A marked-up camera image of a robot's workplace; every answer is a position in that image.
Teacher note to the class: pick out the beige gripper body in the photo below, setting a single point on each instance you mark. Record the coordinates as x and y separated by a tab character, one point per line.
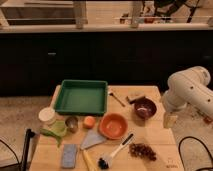
169	119

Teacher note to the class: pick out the dark brown bowl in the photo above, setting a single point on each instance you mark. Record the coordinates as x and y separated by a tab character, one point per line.
145	108

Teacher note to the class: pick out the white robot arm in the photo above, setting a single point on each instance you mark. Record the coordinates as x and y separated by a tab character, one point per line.
185	87

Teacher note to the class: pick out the brown grape bunch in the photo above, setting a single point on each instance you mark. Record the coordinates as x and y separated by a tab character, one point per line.
142	150

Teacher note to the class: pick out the orange bowl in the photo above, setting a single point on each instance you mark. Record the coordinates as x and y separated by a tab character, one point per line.
113	126

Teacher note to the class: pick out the small wooden spoon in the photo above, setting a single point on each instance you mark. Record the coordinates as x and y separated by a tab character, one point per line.
116	98

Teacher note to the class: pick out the white black dish brush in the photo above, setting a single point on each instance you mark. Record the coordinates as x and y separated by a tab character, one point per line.
106	160

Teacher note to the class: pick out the orange fruit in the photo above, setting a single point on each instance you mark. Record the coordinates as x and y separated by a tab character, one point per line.
89	122

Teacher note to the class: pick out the grey spatula scraper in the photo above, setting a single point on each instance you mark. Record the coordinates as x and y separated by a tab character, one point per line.
92	138

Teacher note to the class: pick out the green plastic tray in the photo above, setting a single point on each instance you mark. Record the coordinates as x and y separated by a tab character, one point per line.
82	97

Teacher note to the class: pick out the small metal cup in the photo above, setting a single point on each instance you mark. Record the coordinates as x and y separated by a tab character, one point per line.
72	124

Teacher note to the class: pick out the blue sponge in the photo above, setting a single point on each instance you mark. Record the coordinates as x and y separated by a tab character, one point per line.
68	160

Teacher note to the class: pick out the green cloth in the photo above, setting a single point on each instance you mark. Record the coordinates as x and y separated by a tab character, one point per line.
57	130

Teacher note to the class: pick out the yellow handle tool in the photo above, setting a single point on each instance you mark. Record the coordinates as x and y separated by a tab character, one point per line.
89	162

